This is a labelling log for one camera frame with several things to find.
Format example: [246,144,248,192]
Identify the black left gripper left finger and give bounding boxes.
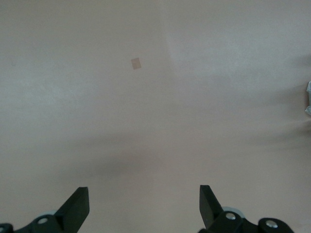
[0,186,90,233]

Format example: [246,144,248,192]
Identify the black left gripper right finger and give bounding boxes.
[198,184,296,233]

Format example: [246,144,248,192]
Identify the small brown tape patch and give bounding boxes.
[130,57,142,70]

